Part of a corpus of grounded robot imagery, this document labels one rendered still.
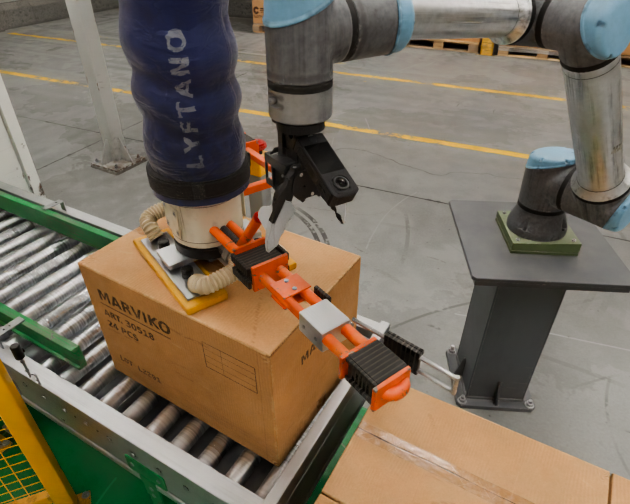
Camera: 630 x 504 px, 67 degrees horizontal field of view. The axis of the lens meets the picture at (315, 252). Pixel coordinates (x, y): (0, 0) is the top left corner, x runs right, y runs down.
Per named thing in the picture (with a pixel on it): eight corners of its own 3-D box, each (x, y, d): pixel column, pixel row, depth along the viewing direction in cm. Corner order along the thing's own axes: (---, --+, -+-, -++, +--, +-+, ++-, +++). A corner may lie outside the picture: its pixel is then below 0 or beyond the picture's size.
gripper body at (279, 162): (303, 175, 80) (302, 103, 73) (334, 194, 75) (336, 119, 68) (264, 187, 77) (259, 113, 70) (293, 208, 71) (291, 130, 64)
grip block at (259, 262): (230, 273, 99) (227, 250, 96) (270, 256, 104) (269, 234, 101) (251, 294, 94) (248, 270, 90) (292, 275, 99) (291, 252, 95)
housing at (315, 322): (297, 330, 86) (296, 312, 83) (327, 315, 89) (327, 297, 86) (320, 354, 81) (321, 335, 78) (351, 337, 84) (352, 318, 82)
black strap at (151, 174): (134, 172, 110) (130, 156, 108) (224, 148, 121) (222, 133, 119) (173, 212, 95) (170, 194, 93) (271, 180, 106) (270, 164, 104)
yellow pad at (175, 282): (133, 245, 125) (129, 229, 122) (169, 232, 130) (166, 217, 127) (187, 317, 103) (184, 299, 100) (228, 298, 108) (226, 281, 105)
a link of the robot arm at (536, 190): (536, 186, 166) (548, 138, 156) (583, 205, 154) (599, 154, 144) (508, 199, 159) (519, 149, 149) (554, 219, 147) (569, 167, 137)
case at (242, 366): (115, 369, 142) (76, 262, 119) (206, 295, 170) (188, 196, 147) (278, 468, 117) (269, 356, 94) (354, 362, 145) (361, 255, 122)
